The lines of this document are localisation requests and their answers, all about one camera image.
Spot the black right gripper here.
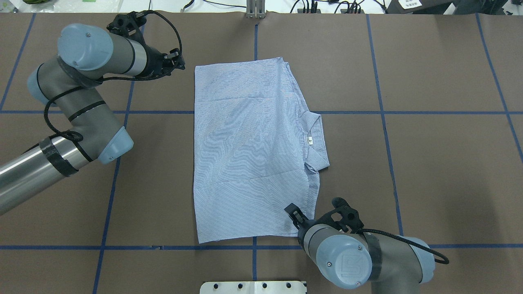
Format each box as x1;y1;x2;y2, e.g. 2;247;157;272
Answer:
284;203;321;238

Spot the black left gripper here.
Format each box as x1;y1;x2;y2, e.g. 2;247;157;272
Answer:
143;45;186;78

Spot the light blue striped shirt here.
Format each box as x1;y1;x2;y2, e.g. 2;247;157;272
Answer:
194;57;329;244

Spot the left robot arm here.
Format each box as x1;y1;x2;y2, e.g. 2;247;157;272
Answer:
1;23;184;215

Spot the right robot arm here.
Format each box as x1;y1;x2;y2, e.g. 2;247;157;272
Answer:
285;197;449;294

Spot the green cloth pouch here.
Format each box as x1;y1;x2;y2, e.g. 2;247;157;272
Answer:
23;0;53;5

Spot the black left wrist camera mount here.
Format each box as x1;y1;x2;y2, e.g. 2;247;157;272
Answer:
106;11;146;45

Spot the aluminium frame post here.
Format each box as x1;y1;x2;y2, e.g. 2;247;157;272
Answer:
246;0;266;19

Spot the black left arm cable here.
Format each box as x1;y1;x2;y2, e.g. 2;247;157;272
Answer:
43;10;183;141

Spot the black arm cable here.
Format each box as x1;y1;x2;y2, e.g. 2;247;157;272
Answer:
355;227;450;265
43;10;183;141

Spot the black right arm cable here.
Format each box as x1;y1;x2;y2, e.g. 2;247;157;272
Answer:
355;227;450;265

